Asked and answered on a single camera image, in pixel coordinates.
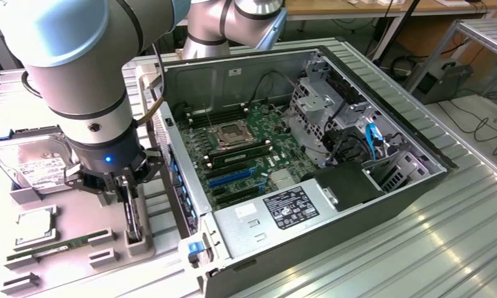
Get silver CPU chip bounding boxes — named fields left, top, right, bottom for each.
left=15, top=212, right=55, bottom=242

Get blue case latch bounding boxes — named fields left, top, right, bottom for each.
left=185, top=242, right=204, bottom=258

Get black power wire bundle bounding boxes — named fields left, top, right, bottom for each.
left=325, top=127, right=376, bottom=165

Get silver disk bay cage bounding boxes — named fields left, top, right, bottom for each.
left=288, top=52, right=384, bottom=164

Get grey parts rack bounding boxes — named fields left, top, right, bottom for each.
left=0, top=173, right=157, bottom=296

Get aluminium slatted side table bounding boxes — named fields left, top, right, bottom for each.
left=405, top=18, right=497, bottom=94

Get grey floor unit with handle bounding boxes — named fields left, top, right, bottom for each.
left=408, top=60, right=476, bottom=105

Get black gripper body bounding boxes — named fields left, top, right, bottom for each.
left=71, top=135, right=148, bottom=187

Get silver power supply unit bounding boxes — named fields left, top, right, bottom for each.
left=212, top=178, right=389, bottom=260

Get graphics card with black fan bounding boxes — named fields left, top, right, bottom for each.
left=121, top=183, right=145, bottom=243

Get black RAM slot white clips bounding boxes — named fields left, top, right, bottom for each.
left=203, top=139, right=271, bottom=161
left=185, top=103, right=249, bottom=119
left=187, top=107, right=252, bottom=125

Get black looped wire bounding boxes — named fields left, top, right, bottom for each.
left=248, top=70, right=295, bottom=105

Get green RAM stick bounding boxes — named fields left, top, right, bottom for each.
left=211, top=145, right=271, bottom=166
left=5, top=229, right=108, bottom=261

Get black expansion slot blue latch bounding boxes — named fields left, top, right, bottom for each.
left=213, top=185, right=263, bottom=199

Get black coiled cable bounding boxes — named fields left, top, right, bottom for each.
left=391, top=55, right=416, bottom=78

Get silver chipset heatsink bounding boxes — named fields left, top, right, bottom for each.
left=268, top=169, right=301, bottom=191

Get silver perforated bracket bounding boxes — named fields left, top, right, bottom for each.
left=364, top=148, right=447, bottom=193

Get CPU socket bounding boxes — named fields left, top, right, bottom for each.
left=209, top=122, right=252, bottom=150

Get blue SATA wire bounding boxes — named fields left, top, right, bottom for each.
left=367, top=122, right=384, bottom=162

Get green motherboard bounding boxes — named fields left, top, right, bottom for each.
left=176, top=102, right=320, bottom=210

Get black plastic shroud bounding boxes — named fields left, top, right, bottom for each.
left=312, top=161, right=387, bottom=214

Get wooden desk white frame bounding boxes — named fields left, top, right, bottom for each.
left=0, top=0, right=497, bottom=71

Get silver hard disk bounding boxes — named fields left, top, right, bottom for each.
left=0, top=133, right=83, bottom=195

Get long black expansion slot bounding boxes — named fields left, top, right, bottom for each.
left=207, top=164, right=253, bottom=180

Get open black PC case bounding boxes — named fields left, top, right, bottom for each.
left=135, top=45, right=459, bottom=298

